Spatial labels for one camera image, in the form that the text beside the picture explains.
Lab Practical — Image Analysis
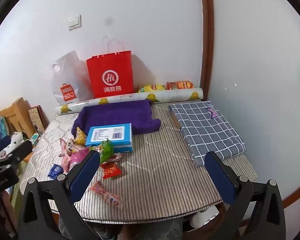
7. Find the white plastic shopping bag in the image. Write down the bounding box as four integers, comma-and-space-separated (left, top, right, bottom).
52, 50, 94, 103

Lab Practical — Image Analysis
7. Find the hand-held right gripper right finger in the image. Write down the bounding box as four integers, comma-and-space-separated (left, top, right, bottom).
204, 151, 287, 240

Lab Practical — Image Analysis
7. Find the green triangular snack packet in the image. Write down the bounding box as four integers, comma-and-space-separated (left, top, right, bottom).
95, 140, 115, 164

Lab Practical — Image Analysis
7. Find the pale pink peach snack packet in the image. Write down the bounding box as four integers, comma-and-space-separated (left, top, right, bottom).
69, 148, 90, 173

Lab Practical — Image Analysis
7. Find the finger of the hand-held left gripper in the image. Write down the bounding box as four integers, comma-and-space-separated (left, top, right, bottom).
4, 140, 33, 167
0, 135, 12, 155

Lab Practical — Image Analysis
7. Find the small blue snack packet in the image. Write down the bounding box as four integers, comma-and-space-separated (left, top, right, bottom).
47, 164, 64, 179

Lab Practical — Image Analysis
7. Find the white wall light switch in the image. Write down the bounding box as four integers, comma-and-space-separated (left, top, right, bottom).
67, 15, 82, 31

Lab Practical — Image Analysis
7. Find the white plastic container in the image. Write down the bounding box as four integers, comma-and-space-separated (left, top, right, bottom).
190, 206, 220, 228

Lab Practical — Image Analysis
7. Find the long pink strawberry snack packet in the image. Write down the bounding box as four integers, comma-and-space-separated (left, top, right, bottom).
89, 181, 123, 210

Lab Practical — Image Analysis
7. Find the grey checked cloth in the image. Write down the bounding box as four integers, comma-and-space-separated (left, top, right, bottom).
168, 101, 247, 167

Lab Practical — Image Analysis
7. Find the wooden furniture frame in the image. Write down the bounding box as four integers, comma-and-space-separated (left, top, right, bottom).
0, 97, 35, 140

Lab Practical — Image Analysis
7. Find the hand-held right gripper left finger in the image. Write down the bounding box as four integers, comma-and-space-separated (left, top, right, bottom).
19, 150, 102, 240

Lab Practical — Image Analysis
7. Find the pink white candy packet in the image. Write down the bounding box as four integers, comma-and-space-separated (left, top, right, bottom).
107, 152, 125, 163

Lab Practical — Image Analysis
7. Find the blue cardboard box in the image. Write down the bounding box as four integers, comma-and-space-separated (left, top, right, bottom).
85, 123, 133, 153

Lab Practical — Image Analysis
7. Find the lemon print wallpaper roll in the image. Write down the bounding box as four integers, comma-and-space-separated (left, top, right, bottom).
54, 88, 203, 115

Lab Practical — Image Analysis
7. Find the purple cloth basket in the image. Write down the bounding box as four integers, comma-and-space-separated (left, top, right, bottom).
71, 99, 162, 137

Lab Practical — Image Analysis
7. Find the yellow snack packet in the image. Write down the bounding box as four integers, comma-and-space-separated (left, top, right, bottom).
75, 127, 88, 145

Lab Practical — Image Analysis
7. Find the yellow chips bag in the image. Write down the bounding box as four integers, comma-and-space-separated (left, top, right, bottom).
139, 84, 166, 93

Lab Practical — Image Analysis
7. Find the colourful patterned cloth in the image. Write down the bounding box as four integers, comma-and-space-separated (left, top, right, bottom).
0, 116, 10, 135

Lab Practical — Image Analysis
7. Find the striped table mat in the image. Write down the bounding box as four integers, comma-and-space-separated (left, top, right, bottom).
19, 99, 257, 224

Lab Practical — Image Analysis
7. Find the orange chips bag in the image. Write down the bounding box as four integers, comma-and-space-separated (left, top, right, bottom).
166, 80, 193, 90

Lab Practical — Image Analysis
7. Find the red snack packet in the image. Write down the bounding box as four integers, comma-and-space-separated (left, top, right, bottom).
100, 162, 122, 179

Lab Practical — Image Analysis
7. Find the red paper shopping bag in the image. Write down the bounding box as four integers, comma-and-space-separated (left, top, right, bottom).
86, 34, 135, 99

